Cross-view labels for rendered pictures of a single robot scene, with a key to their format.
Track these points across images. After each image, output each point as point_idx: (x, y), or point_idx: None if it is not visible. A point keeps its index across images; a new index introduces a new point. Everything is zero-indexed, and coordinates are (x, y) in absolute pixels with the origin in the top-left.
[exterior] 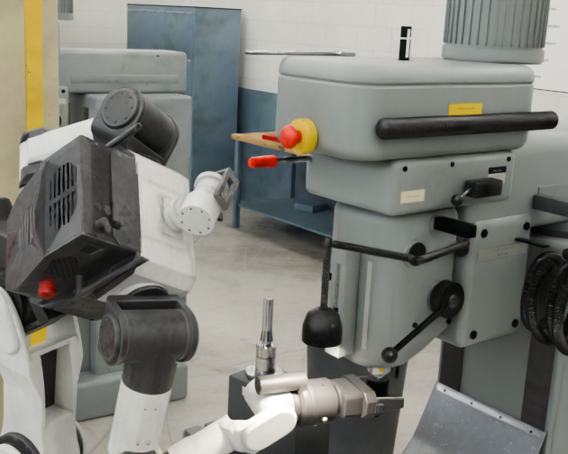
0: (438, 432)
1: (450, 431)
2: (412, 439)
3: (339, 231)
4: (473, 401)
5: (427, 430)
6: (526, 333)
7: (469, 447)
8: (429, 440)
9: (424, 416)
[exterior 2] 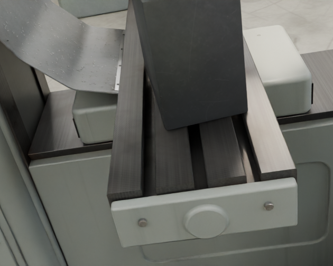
0: (11, 30)
1: (10, 18)
2: (22, 59)
3: None
4: None
5: (10, 39)
6: None
7: (21, 11)
8: (20, 44)
9: None
